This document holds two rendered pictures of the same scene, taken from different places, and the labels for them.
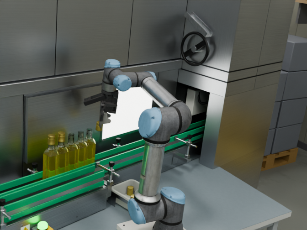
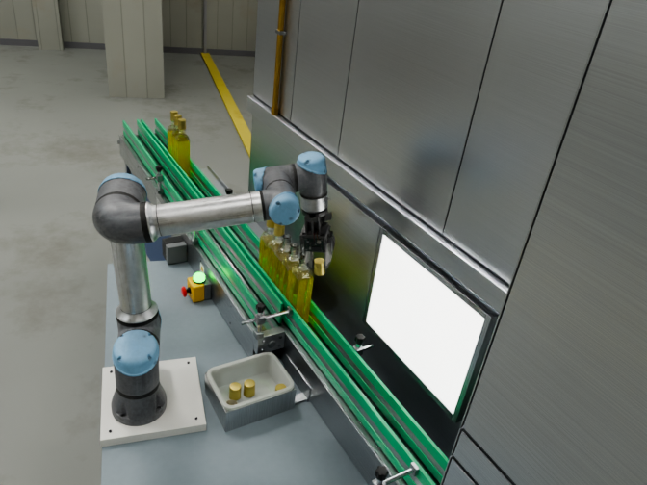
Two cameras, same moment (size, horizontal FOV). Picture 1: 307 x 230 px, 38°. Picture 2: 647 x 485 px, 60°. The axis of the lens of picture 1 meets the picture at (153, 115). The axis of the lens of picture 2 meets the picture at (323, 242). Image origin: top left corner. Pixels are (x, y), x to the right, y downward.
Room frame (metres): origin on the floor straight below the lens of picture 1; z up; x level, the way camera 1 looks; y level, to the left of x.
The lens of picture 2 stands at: (2.54, -1.08, 2.05)
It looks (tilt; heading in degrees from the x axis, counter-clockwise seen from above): 31 degrees down; 106
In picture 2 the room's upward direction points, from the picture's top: 8 degrees clockwise
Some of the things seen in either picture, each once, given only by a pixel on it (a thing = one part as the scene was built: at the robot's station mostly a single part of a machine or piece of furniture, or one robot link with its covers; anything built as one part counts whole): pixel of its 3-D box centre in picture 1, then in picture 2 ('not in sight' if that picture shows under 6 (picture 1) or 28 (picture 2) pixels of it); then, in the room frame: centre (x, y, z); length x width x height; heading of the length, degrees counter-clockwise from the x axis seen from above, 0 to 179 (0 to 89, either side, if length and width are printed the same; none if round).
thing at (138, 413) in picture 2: (168, 225); (139, 393); (1.80, -0.13, 0.83); 0.15 x 0.15 x 0.10
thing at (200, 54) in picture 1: (195, 48); not in sight; (2.75, -0.22, 1.49); 0.21 x 0.05 x 0.21; 50
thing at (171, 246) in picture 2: not in sight; (174, 249); (1.45, 0.61, 0.79); 0.08 x 0.08 x 0.08; 50
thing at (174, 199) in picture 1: (170, 203); (137, 360); (1.80, -0.12, 0.94); 0.13 x 0.12 x 0.14; 122
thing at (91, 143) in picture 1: (87, 156); (299, 294); (2.10, 0.31, 0.99); 0.06 x 0.06 x 0.21; 50
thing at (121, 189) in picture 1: (134, 198); (249, 388); (2.06, 0.05, 0.80); 0.22 x 0.17 x 0.09; 50
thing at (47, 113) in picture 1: (97, 114); (371, 271); (2.31, 0.31, 1.15); 0.90 x 0.03 x 0.34; 140
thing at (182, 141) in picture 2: not in sight; (182, 148); (1.20, 1.07, 1.02); 0.06 x 0.06 x 0.28; 50
